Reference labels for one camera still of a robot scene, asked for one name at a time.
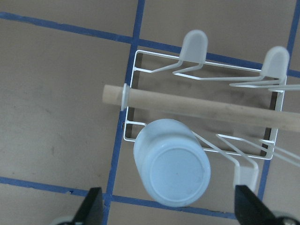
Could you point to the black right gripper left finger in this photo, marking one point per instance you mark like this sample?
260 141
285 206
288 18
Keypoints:
91 210

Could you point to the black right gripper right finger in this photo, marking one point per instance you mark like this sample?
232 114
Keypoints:
249 210

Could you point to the white wire cup rack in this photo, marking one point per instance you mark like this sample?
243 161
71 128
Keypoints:
271 76

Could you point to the light blue plastic cup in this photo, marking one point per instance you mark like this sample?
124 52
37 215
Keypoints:
172 164

